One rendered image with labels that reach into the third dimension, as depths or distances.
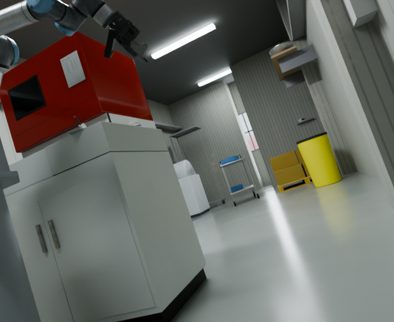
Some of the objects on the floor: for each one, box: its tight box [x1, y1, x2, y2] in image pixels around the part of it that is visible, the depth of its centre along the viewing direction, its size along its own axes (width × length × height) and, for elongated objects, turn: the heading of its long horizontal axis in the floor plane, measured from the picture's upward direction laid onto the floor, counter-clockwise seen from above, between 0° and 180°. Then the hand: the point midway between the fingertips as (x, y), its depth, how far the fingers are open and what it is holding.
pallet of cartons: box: [269, 149, 313, 193], centre depth 594 cm, size 77×108×64 cm
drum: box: [296, 132, 342, 188], centre depth 471 cm, size 47×45×72 cm
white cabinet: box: [5, 151, 207, 322], centre depth 187 cm, size 64×96×82 cm, turn 174°
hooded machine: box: [173, 160, 210, 219], centre depth 709 cm, size 62×58×122 cm
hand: (143, 61), depth 134 cm, fingers closed
